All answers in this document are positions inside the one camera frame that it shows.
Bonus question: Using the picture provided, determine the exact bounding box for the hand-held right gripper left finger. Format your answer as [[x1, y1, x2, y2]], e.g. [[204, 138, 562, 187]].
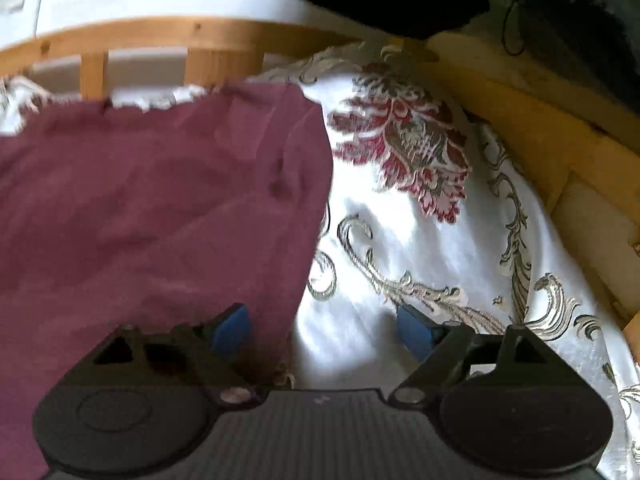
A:
[[92, 302, 263, 408]]

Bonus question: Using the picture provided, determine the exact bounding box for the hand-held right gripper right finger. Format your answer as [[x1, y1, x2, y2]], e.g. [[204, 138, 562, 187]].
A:
[[387, 304, 548, 408]]

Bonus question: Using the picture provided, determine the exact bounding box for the maroon small garment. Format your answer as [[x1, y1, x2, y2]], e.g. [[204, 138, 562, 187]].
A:
[[0, 81, 335, 480]]

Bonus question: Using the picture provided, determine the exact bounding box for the white floral bedspread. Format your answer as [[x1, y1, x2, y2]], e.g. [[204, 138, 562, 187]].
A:
[[0, 42, 640, 480]]

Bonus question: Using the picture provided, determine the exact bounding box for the wooden bed frame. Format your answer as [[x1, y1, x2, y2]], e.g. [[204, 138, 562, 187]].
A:
[[0, 17, 640, 331]]

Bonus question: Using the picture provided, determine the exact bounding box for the black cable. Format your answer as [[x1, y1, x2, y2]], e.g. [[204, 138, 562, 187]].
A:
[[501, 0, 527, 57]]

